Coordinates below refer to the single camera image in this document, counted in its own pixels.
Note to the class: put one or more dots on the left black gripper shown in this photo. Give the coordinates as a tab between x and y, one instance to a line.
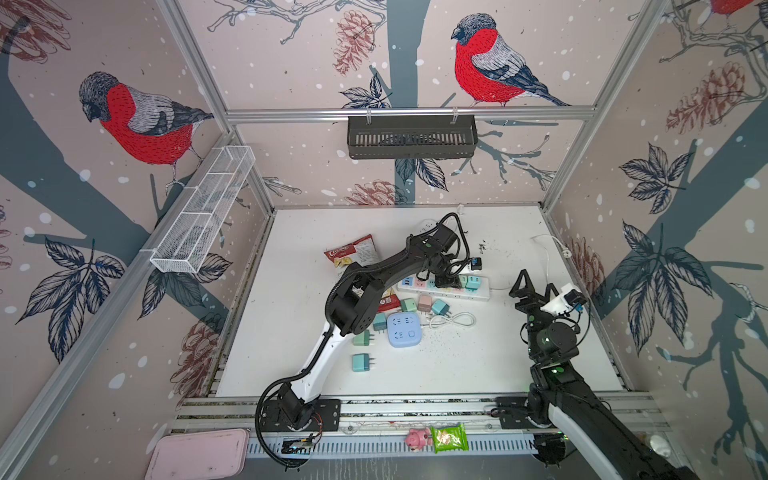
450	281

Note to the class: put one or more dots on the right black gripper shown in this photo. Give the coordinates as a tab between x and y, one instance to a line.
537	303

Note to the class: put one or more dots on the white colourful power strip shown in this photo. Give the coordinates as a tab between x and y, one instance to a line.
415	285

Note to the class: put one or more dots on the teal plug adapter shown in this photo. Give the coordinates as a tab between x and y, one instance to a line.
361	362
440	308
380	322
473	283

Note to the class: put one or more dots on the red white snack bag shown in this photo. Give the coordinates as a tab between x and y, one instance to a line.
362	251

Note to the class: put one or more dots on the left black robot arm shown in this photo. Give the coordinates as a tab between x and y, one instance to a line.
351	306

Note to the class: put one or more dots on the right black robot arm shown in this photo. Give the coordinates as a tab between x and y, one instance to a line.
559	396

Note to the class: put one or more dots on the small white power strip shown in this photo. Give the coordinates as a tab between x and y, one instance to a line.
426	225

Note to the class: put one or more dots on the blue cube power socket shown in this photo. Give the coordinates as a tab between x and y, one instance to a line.
404	329

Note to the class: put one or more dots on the green snack packet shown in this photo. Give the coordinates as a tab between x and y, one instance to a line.
451	438

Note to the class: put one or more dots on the pink pig toy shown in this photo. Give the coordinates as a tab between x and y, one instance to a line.
419	439

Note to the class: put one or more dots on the glass jar with lid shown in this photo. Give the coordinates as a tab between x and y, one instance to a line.
659	444

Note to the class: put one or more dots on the pink plastic tray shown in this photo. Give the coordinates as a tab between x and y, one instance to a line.
204	455

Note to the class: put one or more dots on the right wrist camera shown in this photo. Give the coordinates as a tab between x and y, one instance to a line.
570	299

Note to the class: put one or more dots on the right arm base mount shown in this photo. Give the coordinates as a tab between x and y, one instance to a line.
513	413

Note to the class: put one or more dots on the black hanging wire basket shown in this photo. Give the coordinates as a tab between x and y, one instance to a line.
412	137

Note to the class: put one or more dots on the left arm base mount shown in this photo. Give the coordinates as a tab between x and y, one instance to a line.
321	414

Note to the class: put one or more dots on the white wire mesh shelf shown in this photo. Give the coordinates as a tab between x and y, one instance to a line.
191	236

